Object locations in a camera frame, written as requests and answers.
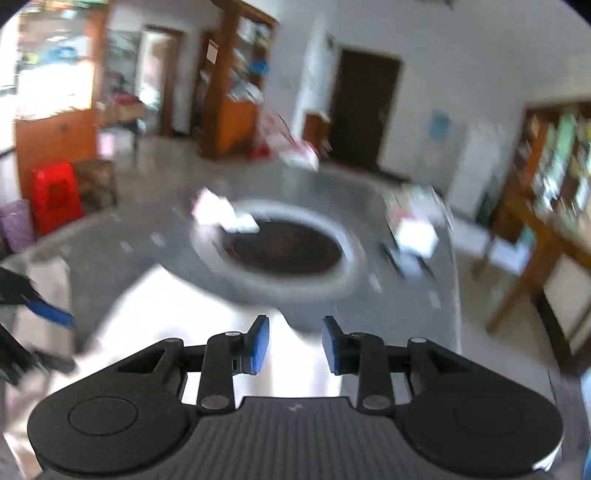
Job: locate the dark wooden console table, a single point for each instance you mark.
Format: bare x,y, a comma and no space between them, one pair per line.
545,249

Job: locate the round black inset cooktop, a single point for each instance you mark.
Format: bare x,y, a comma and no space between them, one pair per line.
286,249

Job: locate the pink and white sock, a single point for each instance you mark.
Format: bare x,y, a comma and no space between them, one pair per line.
210,205

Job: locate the purple plastic stool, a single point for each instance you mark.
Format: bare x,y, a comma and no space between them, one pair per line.
16,226

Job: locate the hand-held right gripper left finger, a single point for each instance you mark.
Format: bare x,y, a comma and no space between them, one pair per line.
258,344

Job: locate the pink white tissue box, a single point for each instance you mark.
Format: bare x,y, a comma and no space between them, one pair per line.
415,230

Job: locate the wooden glass shelf unit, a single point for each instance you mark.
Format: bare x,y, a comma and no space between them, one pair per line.
554,161

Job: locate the dark brown door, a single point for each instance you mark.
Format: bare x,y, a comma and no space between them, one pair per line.
362,110

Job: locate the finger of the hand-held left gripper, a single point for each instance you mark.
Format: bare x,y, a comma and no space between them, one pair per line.
51,314
18,364

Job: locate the small wooden shoe cabinet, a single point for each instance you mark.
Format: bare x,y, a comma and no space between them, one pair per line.
316,134

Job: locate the cream fleece garment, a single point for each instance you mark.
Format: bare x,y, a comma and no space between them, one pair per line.
184,304

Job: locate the polka dot play tent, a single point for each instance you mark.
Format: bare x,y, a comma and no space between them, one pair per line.
286,143

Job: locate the brown wooden stool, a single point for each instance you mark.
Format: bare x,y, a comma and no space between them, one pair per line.
94,184

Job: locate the blue water bottle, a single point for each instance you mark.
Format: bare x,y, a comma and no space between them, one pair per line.
441,124

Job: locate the black rectangular frame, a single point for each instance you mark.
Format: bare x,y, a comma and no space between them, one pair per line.
392,258

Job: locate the red plastic stool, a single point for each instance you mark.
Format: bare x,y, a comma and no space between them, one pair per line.
57,198

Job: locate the wooden display cabinet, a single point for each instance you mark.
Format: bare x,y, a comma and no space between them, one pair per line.
231,124

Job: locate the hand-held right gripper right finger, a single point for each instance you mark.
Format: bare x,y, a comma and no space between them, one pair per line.
332,348

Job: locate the wall fuse box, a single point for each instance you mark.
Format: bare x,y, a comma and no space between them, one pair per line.
330,42

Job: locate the white refrigerator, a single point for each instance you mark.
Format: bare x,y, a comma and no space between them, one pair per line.
475,175

